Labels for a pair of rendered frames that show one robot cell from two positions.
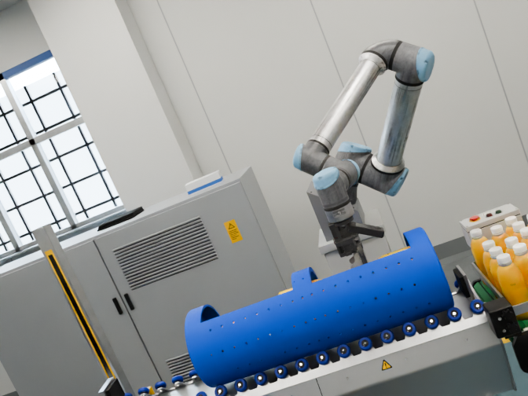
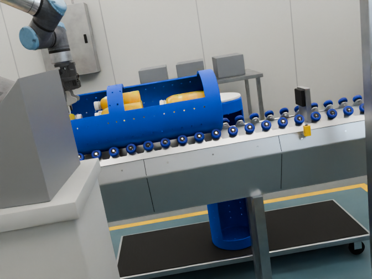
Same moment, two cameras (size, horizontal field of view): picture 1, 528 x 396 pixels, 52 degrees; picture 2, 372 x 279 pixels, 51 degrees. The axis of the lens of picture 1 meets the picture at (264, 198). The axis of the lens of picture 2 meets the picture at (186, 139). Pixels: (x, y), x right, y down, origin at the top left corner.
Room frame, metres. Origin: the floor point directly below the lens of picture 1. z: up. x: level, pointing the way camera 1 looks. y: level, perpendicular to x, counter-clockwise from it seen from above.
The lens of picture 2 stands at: (3.54, -0.13, 1.39)
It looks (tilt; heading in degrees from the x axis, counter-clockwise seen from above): 14 degrees down; 167
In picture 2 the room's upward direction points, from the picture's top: 9 degrees counter-clockwise
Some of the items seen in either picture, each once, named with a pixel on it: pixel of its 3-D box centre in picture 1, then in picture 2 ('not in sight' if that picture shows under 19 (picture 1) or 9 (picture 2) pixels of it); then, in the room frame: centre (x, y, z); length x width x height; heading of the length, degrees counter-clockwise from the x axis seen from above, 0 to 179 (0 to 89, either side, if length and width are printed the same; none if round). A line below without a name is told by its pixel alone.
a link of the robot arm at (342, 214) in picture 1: (339, 213); (61, 57); (1.73, -0.21, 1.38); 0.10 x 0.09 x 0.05; 170
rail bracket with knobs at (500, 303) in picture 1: (501, 318); not in sight; (1.49, -0.51, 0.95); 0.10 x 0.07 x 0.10; 170
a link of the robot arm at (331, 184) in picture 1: (331, 188); (55, 37); (1.74, -0.21, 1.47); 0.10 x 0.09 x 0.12; 143
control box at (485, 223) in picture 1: (492, 226); not in sight; (1.95, -0.75, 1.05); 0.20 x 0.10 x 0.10; 80
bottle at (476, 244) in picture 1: (485, 258); not in sight; (1.84, -0.65, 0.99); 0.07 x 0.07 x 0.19
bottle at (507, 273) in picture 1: (514, 287); not in sight; (1.55, -0.60, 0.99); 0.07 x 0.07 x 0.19
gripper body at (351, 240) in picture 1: (346, 236); (67, 76); (1.74, -0.21, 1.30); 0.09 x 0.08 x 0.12; 80
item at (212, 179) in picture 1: (204, 182); not in sight; (3.61, 0.33, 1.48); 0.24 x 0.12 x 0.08; 87
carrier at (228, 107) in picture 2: not in sight; (226, 172); (1.45, 0.55, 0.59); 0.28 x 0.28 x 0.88
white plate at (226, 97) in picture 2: not in sight; (216, 98); (1.45, 0.55, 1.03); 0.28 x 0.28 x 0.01
